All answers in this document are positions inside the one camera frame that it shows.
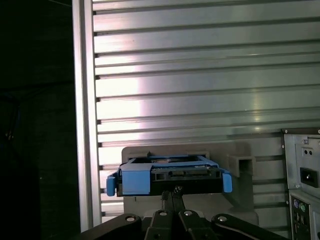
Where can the hard disk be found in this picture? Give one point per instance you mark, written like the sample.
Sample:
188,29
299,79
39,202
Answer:
136,180

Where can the black PC case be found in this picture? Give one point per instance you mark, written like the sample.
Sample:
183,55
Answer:
295,160

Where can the grey parts rack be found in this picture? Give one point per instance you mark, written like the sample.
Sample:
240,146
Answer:
140,203

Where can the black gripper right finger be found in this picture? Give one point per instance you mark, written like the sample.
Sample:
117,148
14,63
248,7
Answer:
190,225

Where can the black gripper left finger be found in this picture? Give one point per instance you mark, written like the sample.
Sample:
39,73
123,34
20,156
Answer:
160,225

